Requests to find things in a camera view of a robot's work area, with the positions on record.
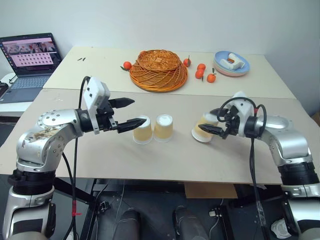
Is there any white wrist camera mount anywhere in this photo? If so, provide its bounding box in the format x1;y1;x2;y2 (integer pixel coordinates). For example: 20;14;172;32
231;91;256;138
83;76;111;136

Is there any black table frame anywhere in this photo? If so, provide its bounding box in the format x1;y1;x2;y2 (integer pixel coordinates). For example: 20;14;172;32
53;177;291;240

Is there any orange wicker basket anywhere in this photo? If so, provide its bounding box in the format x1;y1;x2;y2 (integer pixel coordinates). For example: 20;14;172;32
128;49;189;94

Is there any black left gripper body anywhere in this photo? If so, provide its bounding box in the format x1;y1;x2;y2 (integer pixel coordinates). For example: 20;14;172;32
96;98;119;133

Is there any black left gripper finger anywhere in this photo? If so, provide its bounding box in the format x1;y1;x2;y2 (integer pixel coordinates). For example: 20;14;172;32
116;117;147;134
110;97;136;110

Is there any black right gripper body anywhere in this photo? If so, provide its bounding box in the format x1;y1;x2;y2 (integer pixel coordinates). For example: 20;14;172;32
219;105;241;140

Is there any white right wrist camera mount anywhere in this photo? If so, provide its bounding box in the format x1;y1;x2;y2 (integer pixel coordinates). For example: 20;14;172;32
231;91;256;138

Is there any dark rounded shape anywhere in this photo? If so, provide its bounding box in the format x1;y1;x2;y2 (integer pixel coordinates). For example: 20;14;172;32
173;205;210;240
118;209;141;240

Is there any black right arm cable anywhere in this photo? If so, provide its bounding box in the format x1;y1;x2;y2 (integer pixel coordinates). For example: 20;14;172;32
217;97;272;240

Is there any yellow white paper cup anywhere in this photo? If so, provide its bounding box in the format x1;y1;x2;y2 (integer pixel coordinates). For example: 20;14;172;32
153;113;174;144
191;112;220;144
132;115;154;146

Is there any stack of pastel plates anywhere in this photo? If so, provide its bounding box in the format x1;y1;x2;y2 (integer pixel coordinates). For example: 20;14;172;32
212;50;251;78

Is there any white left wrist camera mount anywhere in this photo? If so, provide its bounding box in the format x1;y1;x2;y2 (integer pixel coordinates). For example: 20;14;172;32
83;76;111;136

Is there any open grey laptop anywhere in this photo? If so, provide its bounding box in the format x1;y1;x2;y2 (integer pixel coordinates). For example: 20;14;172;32
0;32;63;104

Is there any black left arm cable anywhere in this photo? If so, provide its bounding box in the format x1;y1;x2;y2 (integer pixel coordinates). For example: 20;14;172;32
61;75;91;240

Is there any brown cardboard sheet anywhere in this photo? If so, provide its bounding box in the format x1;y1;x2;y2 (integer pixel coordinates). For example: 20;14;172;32
184;183;239;200

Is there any white plastic holder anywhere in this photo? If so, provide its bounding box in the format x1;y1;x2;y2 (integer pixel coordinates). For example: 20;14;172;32
219;52;246;71

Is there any white crumpled paper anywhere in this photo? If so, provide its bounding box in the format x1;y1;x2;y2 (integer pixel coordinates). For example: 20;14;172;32
270;218;291;238

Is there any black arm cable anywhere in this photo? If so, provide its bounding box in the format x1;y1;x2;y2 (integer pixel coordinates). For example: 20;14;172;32
61;75;91;240
217;97;272;240

